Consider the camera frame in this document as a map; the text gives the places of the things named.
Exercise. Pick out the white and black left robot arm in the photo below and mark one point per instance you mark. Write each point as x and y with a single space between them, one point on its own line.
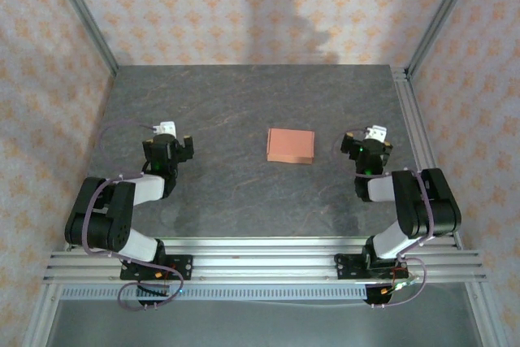
103 217

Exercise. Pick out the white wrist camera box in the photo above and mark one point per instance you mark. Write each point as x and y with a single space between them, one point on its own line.
168 128
378 132

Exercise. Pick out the aluminium frame post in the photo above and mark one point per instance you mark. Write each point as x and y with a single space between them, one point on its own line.
440 18
481 314
87 22
40 314

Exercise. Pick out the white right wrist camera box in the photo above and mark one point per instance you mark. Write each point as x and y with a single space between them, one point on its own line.
378 132

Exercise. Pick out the orange paper box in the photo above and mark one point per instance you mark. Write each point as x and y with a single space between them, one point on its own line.
290 146

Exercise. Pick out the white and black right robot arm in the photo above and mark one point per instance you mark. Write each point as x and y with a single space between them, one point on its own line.
426 205

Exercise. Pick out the aluminium side rail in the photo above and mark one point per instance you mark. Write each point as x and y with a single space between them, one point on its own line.
414 119

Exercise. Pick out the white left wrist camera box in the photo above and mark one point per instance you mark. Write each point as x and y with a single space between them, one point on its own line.
168 128

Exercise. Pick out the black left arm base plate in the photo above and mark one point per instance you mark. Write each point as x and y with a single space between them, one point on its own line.
183 267

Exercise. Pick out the aluminium mounting rail frame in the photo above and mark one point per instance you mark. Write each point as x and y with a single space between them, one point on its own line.
264 265

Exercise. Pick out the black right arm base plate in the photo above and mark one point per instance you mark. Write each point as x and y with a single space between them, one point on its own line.
345 267

